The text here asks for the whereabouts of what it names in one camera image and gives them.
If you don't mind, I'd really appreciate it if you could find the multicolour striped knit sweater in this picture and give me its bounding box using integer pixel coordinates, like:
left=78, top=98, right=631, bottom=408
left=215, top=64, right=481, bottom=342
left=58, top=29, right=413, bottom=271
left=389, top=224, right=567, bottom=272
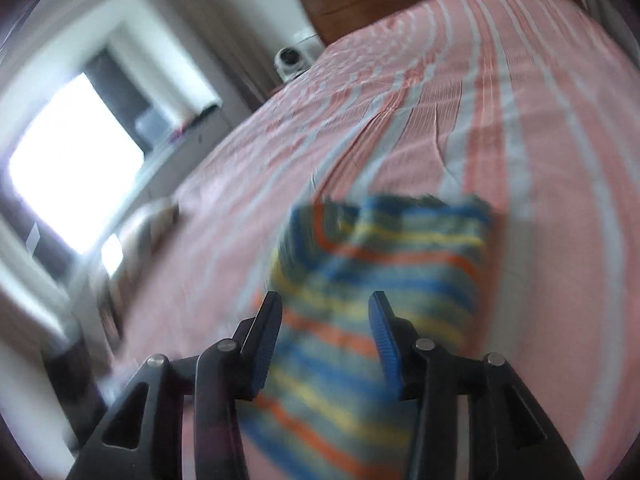
left=240, top=195, right=492, bottom=479

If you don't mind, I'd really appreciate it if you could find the chevron patterned pillow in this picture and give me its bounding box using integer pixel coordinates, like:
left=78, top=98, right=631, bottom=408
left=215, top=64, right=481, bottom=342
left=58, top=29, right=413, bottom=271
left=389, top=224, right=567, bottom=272
left=96, top=197, right=180, bottom=278

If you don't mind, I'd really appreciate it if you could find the white window-side desk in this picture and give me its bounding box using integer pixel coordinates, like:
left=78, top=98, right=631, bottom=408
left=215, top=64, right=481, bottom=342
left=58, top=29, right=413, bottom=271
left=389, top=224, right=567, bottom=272
left=134, top=106, right=234, bottom=200

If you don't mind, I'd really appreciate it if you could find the pink striped bed sheet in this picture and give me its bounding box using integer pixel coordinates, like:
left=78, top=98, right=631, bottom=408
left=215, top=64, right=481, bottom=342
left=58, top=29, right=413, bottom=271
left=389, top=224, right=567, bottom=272
left=115, top=0, right=639, bottom=479

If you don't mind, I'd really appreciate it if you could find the beige window curtain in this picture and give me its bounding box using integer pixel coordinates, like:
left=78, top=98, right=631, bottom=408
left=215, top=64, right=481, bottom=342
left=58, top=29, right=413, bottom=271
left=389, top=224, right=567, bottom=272
left=167, top=0, right=280, bottom=110

